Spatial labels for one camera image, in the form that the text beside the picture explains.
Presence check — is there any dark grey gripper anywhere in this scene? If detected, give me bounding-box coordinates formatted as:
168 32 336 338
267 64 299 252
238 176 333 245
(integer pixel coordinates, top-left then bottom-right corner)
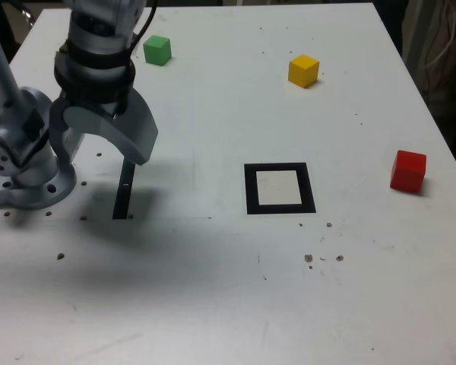
48 87 160 172

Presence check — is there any green cube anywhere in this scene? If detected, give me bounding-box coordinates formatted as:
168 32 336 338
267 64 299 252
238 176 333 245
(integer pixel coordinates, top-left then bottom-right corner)
142 35 173 67

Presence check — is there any beige fabric backdrop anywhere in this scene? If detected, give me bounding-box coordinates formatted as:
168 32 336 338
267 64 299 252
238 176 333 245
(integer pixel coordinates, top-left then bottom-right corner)
401 0 456 115

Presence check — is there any black tape strip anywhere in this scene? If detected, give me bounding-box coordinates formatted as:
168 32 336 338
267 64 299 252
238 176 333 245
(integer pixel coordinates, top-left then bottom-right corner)
112 159 137 221

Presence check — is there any black tape square outline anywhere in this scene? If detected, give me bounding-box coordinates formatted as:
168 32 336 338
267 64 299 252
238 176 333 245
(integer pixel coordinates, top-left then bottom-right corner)
243 162 317 216

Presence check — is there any yellow cube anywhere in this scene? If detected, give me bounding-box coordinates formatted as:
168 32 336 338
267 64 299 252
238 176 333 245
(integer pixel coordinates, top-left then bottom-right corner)
287 54 321 89

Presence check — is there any red cube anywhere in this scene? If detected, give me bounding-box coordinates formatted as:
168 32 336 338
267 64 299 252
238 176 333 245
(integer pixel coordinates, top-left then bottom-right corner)
389 149 428 194

